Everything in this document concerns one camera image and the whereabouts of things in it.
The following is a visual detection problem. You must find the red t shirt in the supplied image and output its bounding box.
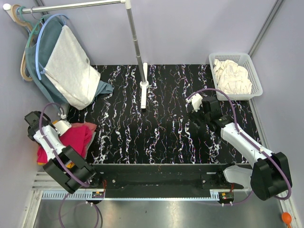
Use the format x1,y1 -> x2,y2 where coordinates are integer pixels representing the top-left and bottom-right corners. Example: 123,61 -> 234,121
37,125 -> 94,164

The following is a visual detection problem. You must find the orange ball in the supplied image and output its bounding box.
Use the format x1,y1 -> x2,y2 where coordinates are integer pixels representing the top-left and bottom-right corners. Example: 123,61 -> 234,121
281,212 -> 292,228

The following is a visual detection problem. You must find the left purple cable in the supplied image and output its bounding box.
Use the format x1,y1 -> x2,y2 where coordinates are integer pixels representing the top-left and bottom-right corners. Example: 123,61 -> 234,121
39,102 -> 103,228

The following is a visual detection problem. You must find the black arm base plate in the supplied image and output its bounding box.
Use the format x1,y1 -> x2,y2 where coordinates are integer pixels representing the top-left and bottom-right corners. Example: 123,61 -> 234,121
93,164 -> 243,200

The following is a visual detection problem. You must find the green hanger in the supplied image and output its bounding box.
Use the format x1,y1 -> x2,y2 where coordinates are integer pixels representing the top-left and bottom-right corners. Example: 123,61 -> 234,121
12,4 -> 45,49

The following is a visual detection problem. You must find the aluminium frame rail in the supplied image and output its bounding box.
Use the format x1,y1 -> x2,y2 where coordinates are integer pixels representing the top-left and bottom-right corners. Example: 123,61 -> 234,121
23,172 -> 304,228

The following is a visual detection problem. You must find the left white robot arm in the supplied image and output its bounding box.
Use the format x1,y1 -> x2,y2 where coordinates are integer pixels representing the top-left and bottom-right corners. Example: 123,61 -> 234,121
24,111 -> 96,194

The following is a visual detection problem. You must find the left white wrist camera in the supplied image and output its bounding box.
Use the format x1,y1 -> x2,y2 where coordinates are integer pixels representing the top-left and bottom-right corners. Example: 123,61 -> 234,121
58,114 -> 72,136

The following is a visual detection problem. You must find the cream white t shirt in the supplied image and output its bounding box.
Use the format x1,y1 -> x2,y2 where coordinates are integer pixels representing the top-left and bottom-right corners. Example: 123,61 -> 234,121
213,59 -> 252,95

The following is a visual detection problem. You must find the blue grey hanging shirt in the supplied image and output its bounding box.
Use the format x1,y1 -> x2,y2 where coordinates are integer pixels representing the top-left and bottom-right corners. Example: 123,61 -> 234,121
25,14 -> 114,110

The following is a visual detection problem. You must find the metal clothes rack stand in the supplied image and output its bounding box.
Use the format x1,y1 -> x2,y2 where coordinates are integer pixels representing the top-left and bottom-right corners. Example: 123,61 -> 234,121
3,0 -> 149,110

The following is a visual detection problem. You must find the purple cable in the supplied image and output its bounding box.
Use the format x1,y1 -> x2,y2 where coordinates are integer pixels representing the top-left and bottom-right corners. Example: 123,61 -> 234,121
186,88 -> 293,207
39,102 -> 103,228

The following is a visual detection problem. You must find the white plastic basket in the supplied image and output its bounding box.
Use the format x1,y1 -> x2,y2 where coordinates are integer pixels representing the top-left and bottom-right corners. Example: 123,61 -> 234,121
209,52 -> 263,101

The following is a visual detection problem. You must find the yellow folded t shirt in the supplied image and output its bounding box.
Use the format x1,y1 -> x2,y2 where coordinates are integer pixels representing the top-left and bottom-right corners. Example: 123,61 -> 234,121
34,120 -> 72,165

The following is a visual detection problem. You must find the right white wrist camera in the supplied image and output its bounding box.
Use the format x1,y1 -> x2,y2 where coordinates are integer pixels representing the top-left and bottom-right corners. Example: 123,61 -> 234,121
186,94 -> 203,112

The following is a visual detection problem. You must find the pink folded t shirt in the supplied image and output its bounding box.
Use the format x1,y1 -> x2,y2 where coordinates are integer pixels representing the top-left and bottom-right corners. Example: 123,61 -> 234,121
70,122 -> 97,158

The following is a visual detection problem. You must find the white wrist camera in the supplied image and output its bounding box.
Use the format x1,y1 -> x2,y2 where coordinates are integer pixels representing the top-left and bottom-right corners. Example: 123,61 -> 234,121
186,94 -> 203,112
58,114 -> 72,136

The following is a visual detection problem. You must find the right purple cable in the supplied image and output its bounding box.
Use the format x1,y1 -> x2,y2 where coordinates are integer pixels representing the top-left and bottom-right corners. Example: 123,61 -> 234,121
186,88 -> 293,207

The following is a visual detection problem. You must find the white hanging towel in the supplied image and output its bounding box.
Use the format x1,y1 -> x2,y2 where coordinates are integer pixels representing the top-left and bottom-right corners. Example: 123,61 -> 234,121
44,25 -> 100,110

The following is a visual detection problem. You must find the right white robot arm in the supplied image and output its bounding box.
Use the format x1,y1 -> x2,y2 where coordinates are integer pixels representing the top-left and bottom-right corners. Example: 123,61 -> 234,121
186,94 -> 292,200

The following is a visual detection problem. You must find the light blue hanger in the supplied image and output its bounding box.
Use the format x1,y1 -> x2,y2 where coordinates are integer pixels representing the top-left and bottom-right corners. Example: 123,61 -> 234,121
34,14 -> 69,81

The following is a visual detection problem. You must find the wooden hanger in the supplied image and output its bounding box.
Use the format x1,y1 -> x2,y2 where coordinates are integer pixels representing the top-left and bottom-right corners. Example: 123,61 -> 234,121
10,4 -> 34,82

